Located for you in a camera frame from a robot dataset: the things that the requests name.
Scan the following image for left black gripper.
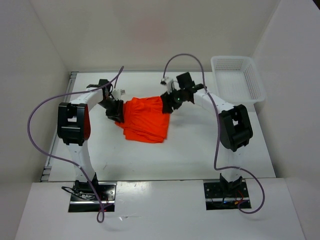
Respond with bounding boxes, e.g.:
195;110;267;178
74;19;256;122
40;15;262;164
97;97;124;124

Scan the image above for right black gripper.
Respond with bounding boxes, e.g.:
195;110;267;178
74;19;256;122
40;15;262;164
160;86;186;114

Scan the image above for orange mesh shorts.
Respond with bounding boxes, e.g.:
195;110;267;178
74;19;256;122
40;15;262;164
115;96;170;144

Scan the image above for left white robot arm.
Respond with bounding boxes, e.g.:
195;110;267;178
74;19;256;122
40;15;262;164
57;79;126;201

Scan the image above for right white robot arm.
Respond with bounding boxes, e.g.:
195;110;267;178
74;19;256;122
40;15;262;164
160;72;253;197

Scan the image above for white plastic basket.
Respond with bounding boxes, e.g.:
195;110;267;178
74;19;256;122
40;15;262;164
210;55;266;105

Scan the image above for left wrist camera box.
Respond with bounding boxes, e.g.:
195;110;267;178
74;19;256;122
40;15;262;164
111;89;126;100

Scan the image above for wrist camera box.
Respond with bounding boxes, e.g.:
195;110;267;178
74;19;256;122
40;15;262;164
111;89;126;100
160;77;177;94

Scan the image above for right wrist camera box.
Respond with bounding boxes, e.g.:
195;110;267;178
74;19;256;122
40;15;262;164
160;77;177;94

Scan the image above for aluminium table edge rail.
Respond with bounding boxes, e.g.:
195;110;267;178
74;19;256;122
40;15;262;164
39;71;80;183

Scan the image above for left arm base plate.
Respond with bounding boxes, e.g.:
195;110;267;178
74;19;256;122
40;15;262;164
61;182;117;213

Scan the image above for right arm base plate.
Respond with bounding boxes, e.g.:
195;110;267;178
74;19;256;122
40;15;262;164
203;180;252;211

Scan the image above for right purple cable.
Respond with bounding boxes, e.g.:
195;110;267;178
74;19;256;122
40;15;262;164
162;53;266;215

